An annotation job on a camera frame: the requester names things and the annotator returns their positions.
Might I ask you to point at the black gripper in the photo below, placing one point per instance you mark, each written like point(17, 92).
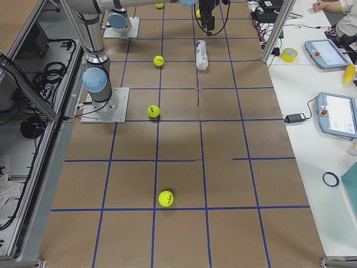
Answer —
point(206, 6)

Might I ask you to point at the clear tennis ball can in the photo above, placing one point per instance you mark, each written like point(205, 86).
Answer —
point(201, 55)

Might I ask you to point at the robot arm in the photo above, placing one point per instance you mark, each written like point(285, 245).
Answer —
point(119, 21)
point(85, 17)

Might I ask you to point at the tennis ball centre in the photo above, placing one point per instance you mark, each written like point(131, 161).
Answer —
point(153, 111)

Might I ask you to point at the tennis ball right side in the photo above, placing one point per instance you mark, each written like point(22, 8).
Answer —
point(166, 198)

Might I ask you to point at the yellow tape roll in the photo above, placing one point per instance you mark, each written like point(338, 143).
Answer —
point(289, 55)

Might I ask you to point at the teach pendant far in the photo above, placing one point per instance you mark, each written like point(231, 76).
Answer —
point(326, 54)

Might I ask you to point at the teach pendant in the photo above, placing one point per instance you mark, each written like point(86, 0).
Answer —
point(337, 114)
point(326, 54)

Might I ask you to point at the black power brick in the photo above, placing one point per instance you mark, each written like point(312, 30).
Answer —
point(295, 118)

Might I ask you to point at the yellow corn toy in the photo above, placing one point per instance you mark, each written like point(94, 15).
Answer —
point(349, 74)

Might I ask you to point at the teach pendant near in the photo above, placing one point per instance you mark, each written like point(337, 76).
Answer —
point(337, 114)

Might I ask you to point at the teal box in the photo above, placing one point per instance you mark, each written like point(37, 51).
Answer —
point(349, 182)

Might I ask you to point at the white crumpled cloth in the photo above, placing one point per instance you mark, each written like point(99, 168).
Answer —
point(10, 190)

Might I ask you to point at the aluminium frame post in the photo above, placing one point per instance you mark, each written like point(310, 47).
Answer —
point(277, 28)

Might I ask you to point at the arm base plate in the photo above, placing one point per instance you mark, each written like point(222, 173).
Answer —
point(109, 33)
point(114, 111)

